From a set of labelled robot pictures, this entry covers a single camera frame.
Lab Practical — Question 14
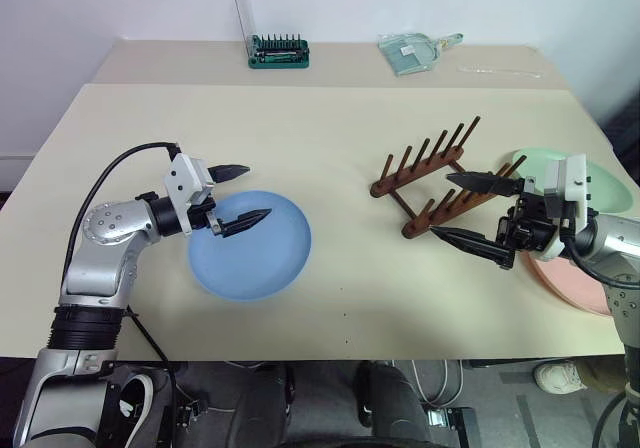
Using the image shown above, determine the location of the solid black left gripper finger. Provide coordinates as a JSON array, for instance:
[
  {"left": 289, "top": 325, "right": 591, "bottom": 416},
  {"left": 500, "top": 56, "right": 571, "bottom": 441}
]
[{"left": 208, "top": 163, "right": 252, "bottom": 185}]

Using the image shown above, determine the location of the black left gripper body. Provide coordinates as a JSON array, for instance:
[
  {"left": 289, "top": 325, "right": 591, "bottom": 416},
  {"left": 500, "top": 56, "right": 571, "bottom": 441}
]
[{"left": 189, "top": 187, "right": 224, "bottom": 235}]

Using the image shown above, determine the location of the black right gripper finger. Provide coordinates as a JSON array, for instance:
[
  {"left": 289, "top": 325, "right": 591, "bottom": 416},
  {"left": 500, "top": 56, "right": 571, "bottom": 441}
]
[
  {"left": 445, "top": 170, "right": 526, "bottom": 198},
  {"left": 430, "top": 225, "right": 517, "bottom": 271}
]

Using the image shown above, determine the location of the ribbed black left gripper finger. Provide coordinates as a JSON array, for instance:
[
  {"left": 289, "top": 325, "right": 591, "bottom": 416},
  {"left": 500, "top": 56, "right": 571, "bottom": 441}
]
[{"left": 218, "top": 208, "right": 273, "bottom": 239}]

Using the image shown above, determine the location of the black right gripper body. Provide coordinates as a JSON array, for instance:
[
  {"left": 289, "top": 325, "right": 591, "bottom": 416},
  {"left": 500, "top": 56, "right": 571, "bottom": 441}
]
[{"left": 494, "top": 178, "right": 567, "bottom": 257}]

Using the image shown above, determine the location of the blue plate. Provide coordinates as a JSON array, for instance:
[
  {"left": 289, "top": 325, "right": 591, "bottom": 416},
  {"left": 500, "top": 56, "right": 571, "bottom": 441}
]
[{"left": 187, "top": 190, "right": 313, "bottom": 303}]

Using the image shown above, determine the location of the red plate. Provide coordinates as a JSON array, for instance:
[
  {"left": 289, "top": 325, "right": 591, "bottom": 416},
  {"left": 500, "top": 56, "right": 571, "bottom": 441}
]
[{"left": 519, "top": 247, "right": 617, "bottom": 317}]

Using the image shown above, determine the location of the green plate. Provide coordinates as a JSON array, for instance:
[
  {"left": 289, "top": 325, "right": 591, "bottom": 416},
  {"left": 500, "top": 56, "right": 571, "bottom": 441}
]
[{"left": 509, "top": 147, "right": 635, "bottom": 215}]

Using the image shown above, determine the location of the wooden dish rack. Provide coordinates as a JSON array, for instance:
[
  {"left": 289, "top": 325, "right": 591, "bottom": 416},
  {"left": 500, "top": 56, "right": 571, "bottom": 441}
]
[{"left": 369, "top": 114, "right": 529, "bottom": 242}]

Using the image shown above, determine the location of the clear plastic strip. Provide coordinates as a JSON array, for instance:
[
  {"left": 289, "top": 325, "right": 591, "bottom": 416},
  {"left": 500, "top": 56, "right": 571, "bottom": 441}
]
[{"left": 456, "top": 62, "right": 545, "bottom": 81}]

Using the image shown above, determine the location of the green screwdriver bit set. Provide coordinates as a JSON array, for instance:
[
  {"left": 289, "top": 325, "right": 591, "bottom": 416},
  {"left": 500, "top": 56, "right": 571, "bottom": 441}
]
[{"left": 233, "top": 0, "right": 311, "bottom": 71}]

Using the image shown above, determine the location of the black furniture piece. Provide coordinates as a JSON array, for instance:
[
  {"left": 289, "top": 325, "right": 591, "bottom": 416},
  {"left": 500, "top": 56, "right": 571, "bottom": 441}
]
[{"left": 601, "top": 85, "right": 640, "bottom": 190}]

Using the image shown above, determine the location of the white sneaker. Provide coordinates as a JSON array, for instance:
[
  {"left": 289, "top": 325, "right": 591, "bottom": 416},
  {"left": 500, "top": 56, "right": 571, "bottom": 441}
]
[{"left": 533, "top": 360, "right": 589, "bottom": 396}]

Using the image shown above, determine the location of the khaki trouser leg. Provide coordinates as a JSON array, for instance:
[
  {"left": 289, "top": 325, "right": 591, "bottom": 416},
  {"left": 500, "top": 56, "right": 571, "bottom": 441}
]
[{"left": 578, "top": 357, "right": 627, "bottom": 395}]

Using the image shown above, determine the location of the dark rounded robot leg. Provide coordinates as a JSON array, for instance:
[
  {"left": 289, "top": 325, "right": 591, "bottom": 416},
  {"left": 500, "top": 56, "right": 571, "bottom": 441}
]
[
  {"left": 352, "top": 360, "right": 432, "bottom": 448},
  {"left": 233, "top": 362, "right": 297, "bottom": 448}
]

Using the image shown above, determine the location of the black box with metal latch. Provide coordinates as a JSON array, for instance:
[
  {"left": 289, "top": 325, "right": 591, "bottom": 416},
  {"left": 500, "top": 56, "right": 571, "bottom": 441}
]
[{"left": 423, "top": 406, "right": 484, "bottom": 448}]

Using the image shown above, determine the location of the small black connector plug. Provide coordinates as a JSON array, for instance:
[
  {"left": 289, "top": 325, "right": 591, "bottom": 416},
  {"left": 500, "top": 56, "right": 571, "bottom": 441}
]
[{"left": 175, "top": 400, "right": 209, "bottom": 428}]

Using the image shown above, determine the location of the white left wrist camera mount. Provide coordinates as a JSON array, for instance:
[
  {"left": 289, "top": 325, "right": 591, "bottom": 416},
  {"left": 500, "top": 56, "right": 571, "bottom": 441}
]
[{"left": 163, "top": 153, "right": 217, "bottom": 236}]

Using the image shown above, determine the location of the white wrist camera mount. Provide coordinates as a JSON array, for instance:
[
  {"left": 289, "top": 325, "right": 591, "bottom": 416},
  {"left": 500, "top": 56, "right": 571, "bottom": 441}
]
[
  {"left": 163, "top": 153, "right": 217, "bottom": 236},
  {"left": 543, "top": 153, "right": 594, "bottom": 262}
]

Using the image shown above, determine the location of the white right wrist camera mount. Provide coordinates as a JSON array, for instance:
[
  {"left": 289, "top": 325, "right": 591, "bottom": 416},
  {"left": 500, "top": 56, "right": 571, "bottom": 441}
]
[{"left": 543, "top": 153, "right": 594, "bottom": 262}]

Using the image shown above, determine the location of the white floor cable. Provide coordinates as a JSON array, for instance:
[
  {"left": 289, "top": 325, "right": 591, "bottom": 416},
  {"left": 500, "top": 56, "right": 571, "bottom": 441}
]
[{"left": 409, "top": 359, "right": 464, "bottom": 405}]

